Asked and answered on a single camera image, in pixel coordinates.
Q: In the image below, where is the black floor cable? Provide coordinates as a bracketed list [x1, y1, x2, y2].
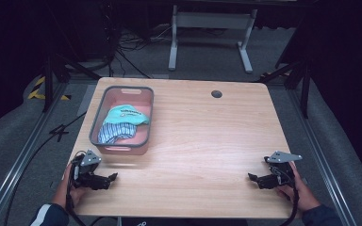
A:
[3, 111, 88, 226]

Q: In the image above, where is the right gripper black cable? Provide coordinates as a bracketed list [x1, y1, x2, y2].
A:
[279, 183, 300, 226]

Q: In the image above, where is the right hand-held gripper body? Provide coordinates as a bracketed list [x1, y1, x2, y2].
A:
[263, 151, 304, 190]

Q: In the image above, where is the white metal desk frame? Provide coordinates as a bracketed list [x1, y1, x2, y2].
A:
[167, 4, 259, 75]

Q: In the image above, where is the pink basket with grey rim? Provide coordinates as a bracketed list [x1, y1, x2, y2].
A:
[89, 85, 156, 156]

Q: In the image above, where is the aluminium floor rail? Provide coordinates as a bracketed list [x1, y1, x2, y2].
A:
[0, 82, 71, 226]
[286, 89, 358, 226]

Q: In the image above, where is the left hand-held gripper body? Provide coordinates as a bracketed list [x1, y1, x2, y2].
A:
[70, 149, 108, 191]

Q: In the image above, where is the black metal stand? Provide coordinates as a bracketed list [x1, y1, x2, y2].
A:
[41, 51, 102, 113]
[256, 58, 313, 120]

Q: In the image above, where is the person's left hand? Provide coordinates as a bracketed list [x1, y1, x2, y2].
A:
[54, 163, 89, 209]

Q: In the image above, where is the person's right hand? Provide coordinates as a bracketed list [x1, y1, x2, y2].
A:
[274, 161, 322, 214]

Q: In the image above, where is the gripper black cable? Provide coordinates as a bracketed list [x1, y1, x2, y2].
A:
[64, 153, 88, 226]
[279, 183, 300, 226]

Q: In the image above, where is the blue white striped garment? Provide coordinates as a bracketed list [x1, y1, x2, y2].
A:
[97, 121, 140, 146]

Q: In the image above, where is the teal printed garment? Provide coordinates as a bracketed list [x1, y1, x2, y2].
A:
[103, 104, 151, 127]

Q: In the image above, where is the bundle of black cables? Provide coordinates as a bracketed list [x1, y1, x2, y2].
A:
[107, 22, 173, 79]

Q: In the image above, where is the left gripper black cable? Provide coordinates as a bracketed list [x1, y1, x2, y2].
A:
[64, 153, 88, 226]

